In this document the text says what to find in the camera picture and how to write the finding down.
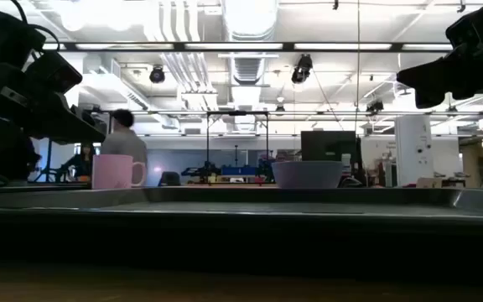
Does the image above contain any black ceiling light rail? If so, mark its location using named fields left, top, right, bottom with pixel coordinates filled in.
left=42, top=41, right=454, bottom=53

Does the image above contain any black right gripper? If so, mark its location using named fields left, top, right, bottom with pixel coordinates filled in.
left=396, top=40, right=483, bottom=110

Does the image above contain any white ventilation duct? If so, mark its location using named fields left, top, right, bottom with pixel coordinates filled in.
left=220, top=0, right=281, bottom=87

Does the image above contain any blue background robot station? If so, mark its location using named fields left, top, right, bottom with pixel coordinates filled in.
left=181, top=160, right=277, bottom=186

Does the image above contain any white cabinet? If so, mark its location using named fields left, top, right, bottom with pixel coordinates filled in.
left=393, top=114, right=434, bottom=187

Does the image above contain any black monitor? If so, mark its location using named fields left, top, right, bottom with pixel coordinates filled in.
left=300, top=130, right=363, bottom=163

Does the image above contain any black office chair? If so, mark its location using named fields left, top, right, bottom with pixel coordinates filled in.
left=157, top=170, right=182, bottom=187

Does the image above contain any person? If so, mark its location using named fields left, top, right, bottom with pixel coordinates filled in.
left=60, top=142, right=96, bottom=182
left=100, top=108, right=148, bottom=186

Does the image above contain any black ceiling spotlight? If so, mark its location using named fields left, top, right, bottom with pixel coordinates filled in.
left=290, top=54, right=314, bottom=86
left=148, top=64, right=167, bottom=85
left=366, top=99, right=386, bottom=115

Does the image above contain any pink mug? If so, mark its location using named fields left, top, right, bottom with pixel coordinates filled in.
left=91, top=154, right=148, bottom=190

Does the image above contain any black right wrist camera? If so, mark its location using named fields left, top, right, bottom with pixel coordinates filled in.
left=445, top=3, right=483, bottom=48

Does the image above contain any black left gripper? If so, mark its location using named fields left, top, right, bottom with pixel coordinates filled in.
left=0, top=62, right=106, bottom=144

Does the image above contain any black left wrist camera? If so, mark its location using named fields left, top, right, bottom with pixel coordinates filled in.
left=25, top=49, right=84, bottom=96

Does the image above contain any black plastic tray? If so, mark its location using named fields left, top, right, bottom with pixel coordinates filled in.
left=0, top=186, right=483, bottom=273

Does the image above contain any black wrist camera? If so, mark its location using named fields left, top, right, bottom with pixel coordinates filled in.
left=445, top=3, right=483, bottom=48
left=25, top=49, right=84, bottom=96

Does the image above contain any blue bowl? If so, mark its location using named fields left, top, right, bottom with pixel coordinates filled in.
left=271, top=160, right=345, bottom=190

